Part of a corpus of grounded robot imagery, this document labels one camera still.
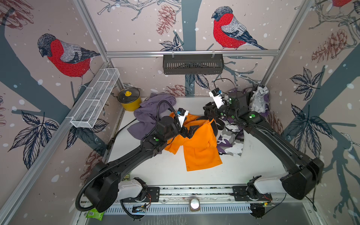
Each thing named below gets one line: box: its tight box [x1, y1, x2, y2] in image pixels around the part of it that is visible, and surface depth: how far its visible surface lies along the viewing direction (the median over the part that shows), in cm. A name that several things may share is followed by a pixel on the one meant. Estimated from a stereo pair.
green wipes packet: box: [85, 208, 105, 221], surface depth 69 cm
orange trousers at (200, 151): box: [164, 111, 223, 172], surface depth 87 cm
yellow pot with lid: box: [117, 87, 142, 112], surface depth 109 cm
